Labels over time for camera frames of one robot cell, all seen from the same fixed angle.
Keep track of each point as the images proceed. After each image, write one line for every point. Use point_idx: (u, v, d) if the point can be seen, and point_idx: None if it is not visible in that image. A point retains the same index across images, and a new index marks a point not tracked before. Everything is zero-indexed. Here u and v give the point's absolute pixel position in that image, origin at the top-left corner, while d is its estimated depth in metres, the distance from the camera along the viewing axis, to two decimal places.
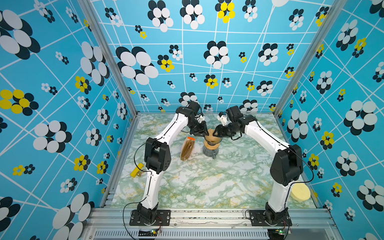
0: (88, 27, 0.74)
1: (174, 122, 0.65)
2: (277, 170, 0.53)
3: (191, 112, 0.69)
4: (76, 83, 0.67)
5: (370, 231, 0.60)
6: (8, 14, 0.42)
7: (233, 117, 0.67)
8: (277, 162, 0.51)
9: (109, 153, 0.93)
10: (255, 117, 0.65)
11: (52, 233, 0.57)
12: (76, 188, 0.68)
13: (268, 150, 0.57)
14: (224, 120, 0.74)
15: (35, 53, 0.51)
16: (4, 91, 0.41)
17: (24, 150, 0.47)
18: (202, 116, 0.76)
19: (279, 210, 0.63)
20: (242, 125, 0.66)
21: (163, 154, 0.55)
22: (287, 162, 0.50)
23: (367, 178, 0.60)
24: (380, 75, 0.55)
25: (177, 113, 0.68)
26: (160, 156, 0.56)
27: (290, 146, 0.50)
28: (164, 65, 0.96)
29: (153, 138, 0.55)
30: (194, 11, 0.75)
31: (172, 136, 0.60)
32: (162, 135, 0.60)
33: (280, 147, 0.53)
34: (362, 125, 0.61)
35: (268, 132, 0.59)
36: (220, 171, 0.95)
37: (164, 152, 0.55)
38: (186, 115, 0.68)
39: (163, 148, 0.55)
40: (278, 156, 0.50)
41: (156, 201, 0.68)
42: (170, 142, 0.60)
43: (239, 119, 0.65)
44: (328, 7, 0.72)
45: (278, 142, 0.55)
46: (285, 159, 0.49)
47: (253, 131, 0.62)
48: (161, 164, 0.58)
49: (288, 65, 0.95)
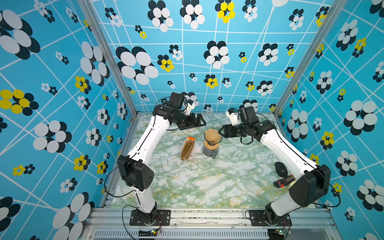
0: (87, 27, 0.73)
1: (150, 129, 0.52)
2: (297, 191, 0.47)
3: (172, 110, 0.56)
4: (76, 83, 0.67)
5: (370, 231, 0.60)
6: (8, 14, 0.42)
7: (247, 120, 0.64)
8: (302, 185, 0.44)
9: (109, 153, 0.93)
10: (274, 125, 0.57)
11: (52, 233, 0.57)
12: (76, 188, 0.68)
13: (289, 168, 0.50)
14: (233, 118, 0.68)
15: (35, 53, 0.51)
16: (5, 91, 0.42)
17: (24, 150, 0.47)
18: (191, 105, 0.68)
19: (280, 213, 0.62)
20: (260, 132, 0.56)
21: (139, 175, 0.45)
22: (314, 187, 0.43)
23: (367, 178, 0.60)
24: (380, 75, 0.55)
25: (154, 117, 0.55)
26: (136, 175, 0.46)
27: (319, 167, 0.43)
28: (164, 65, 0.96)
29: (126, 156, 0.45)
30: (194, 11, 0.75)
31: (149, 149, 0.49)
32: (137, 150, 0.48)
33: (306, 169, 0.45)
34: (362, 125, 0.61)
35: (292, 147, 0.51)
36: (220, 171, 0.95)
37: (140, 172, 0.44)
38: (165, 117, 0.54)
39: (139, 167, 0.45)
40: (305, 179, 0.43)
41: (153, 203, 0.66)
42: (147, 159, 0.49)
43: (255, 125, 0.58)
44: (328, 7, 0.72)
45: (304, 161, 0.47)
46: (313, 183, 0.42)
47: (272, 142, 0.53)
48: (140, 184, 0.48)
49: (288, 65, 0.95)
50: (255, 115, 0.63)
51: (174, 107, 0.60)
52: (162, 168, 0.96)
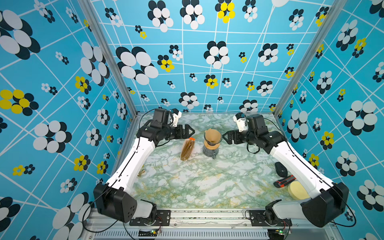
0: (87, 27, 0.73)
1: (133, 152, 0.49)
2: (312, 210, 0.44)
3: (157, 131, 0.54)
4: (76, 83, 0.67)
5: (370, 231, 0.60)
6: (8, 14, 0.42)
7: (256, 130, 0.61)
8: (317, 204, 0.41)
9: (109, 153, 0.93)
10: (285, 137, 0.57)
11: (52, 233, 0.57)
12: (76, 188, 0.68)
13: (302, 184, 0.47)
14: (241, 123, 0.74)
15: (35, 53, 0.51)
16: (5, 91, 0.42)
17: (24, 150, 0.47)
18: (176, 115, 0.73)
19: (282, 216, 0.62)
20: (269, 143, 0.54)
21: (118, 206, 0.39)
22: (331, 207, 0.40)
23: (367, 178, 0.60)
24: (380, 75, 0.55)
25: (139, 139, 0.52)
26: (116, 206, 0.40)
27: (336, 186, 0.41)
28: (164, 65, 0.96)
29: (105, 184, 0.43)
30: (194, 11, 0.75)
31: (131, 174, 0.45)
32: (118, 176, 0.44)
33: (322, 187, 0.42)
34: (362, 125, 0.61)
35: (305, 162, 0.48)
36: (220, 171, 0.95)
37: (120, 202, 0.39)
38: (149, 139, 0.52)
39: (119, 196, 0.40)
40: (321, 198, 0.40)
41: (150, 204, 0.65)
42: (128, 186, 0.43)
43: (264, 136, 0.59)
44: (328, 7, 0.72)
45: (320, 178, 0.44)
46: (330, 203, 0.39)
47: (283, 155, 0.51)
48: (121, 216, 0.41)
49: (288, 65, 0.95)
50: (264, 126, 0.59)
51: (158, 127, 0.59)
52: (162, 168, 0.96)
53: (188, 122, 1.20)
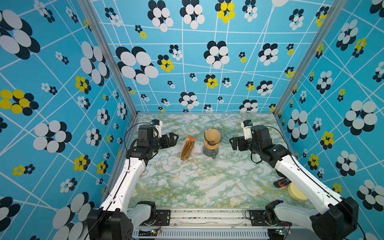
0: (87, 27, 0.73)
1: (125, 172, 0.49)
2: (322, 226, 0.42)
3: (147, 150, 0.56)
4: (76, 83, 0.67)
5: (370, 231, 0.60)
6: (8, 14, 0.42)
7: (261, 143, 0.61)
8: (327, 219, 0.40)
9: (109, 153, 0.93)
10: (288, 151, 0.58)
11: (52, 233, 0.57)
12: (76, 188, 0.68)
13: (310, 199, 0.46)
14: (248, 130, 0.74)
15: (35, 53, 0.51)
16: (4, 91, 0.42)
17: (24, 150, 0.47)
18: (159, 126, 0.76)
19: (282, 218, 0.62)
20: (273, 158, 0.54)
21: (114, 230, 0.38)
22: (342, 223, 0.39)
23: (367, 178, 0.60)
24: (380, 75, 0.55)
25: (129, 159, 0.53)
26: (113, 230, 0.38)
27: (344, 200, 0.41)
28: (164, 65, 0.96)
29: (99, 209, 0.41)
30: (194, 11, 0.75)
31: (125, 194, 0.44)
32: (112, 198, 0.43)
33: (331, 202, 0.41)
34: (362, 125, 0.61)
35: (311, 176, 0.48)
36: (220, 171, 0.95)
37: (118, 224, 0.38)
38: (139, 158, 0.54)
39: (116, 217, 0.39)
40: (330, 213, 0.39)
41: (147, 206, 0.64)
42: (124, 206, 0.42)
43: (268, 150, 0.57)
44: (328, 7, 0.72)
45: (327, 193, 0.43)
46: (340, 219, 0.38)
47: (288, 170, 0.51)
48: None
49: (288, 65, 0.95)
50: (269, 139, 0.59)
51: (146, 146, 0.60)
52: (162, 168, 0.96)
53: (188, 122, 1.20)
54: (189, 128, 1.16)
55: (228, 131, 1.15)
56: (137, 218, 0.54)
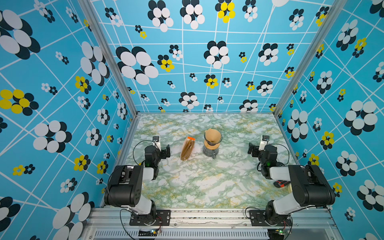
0: (87, 27, 0.73)
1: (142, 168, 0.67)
2: (296, 187, 0.49)
3: (156, 167, 0.76)
4: (76, 83, 0.67)
5: (370, 231, 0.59)
6: (8, 14, 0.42)
7: (266, 161, 0.78)
8: (293, 175, 0.51)
9: (109, 153, 0.93)
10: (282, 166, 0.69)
11: (52, 233, 0.57)
12: (76, 188, 0.68)
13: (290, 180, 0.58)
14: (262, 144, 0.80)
15: (35, 53, 0.51)
16: (5, 91, 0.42)
17: (24, 150, 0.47)
18: (158, 142, 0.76)
19: (282, 214, 0.62)
20: (269, 175, 0.71)
21: (136, 172, 0.50)
22: (302, 173, 0.50)
23: (367, 178, 0.60)
24: (380, 75, 0.55)
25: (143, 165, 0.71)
26: (134, 173, 0.50)
27: (307, 166, 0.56)
28: (164, 65, 0.96)
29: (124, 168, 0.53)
30: (194, 11, 0.75)
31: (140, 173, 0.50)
32: None
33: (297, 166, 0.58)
34: (362, 125, 0.61)
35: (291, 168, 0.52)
36: (220, 171, 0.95)
37: (139, 168, 0.51)
38: (151, 166, 0.76)
39: (138, 165, 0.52)
40: (291, 168, 0.52)
41: (149, 203, 0.66)
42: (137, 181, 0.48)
43: (268, 168, 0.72)
44: (328, 7, 0.72)
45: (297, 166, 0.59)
46: (299, 171, 0.50)
47: (277, 169, 0.66)
48: (133, 185, 0.48)
49: (288, 65, 0.95)
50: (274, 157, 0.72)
51: (154, 166, 0.75)
52: (162, 168, 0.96)
53: (188, 122, 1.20)
54: (189, 128, 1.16)
55: (228, 131, 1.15)
56: (138, 207, 0.55)
